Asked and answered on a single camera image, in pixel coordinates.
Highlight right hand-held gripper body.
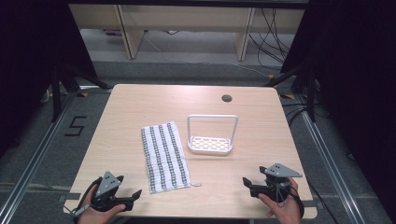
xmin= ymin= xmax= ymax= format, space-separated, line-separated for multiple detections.
xmin=250 ymin=162 xmax=304 ymax=203

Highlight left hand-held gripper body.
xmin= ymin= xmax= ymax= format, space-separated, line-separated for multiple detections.
xmin=90 ymin=171 xmax=134 ymax=213

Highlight person's right hand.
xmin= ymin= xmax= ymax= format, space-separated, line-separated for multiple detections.
xmin=257 ymin=176 xmax=303 ymax=224

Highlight person's left hand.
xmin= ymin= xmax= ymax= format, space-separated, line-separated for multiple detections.
xmin=77 ymin=185 xmax=127 ymax=224

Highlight white striped dish towel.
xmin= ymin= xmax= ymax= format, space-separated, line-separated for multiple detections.
xmin=140 ymin=120 xmax=202 ymax=195

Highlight black metal stand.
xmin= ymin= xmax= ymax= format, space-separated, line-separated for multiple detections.
xmin=264 ymin=59 xmax=319 ymax=123
xmin=49 ymin=62 xmax=112 ymax=123

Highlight black curtain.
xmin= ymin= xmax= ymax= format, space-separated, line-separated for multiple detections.
xmin=279 ymin=0 xmax=396 ymax=217
xmin=0 ymin=0 xmax=98 ymax=158

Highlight light wooden shelf unit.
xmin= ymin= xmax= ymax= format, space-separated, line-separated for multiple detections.
xmin=68 ymin=3 xmax=306 ymax=62

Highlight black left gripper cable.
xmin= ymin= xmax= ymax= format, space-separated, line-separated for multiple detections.
xmin=64 ymin=176 xmax=104 ymax=217

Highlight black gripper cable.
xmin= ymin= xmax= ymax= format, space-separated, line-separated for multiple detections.
xmin=64 ymin=176 xmax=104 ymax=217
xmin=288 ymin=185 xmax=306 ymax=219

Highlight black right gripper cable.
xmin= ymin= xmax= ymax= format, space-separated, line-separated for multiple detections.
xmin=288 ymin=185 xmax=306 ymax=219

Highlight white rack with handle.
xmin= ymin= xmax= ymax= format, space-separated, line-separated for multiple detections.
xmin=186 ymin=114 xmax=239 ymax=156

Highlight aluminium floor rail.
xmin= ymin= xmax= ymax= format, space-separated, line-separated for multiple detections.
xmin=0 ymin=90 xmax=79 ymax=224
xmin=294 ymin=92 xmax=366 ymax=224

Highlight black floor cables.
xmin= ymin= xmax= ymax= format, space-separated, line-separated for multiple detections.
xmin=280 ymin=102 xmax=326 ymax=126

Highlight bundle of black cables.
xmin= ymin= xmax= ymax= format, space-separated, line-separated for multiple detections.
xmin=248 ymin=7 xmax=296 ymax=68

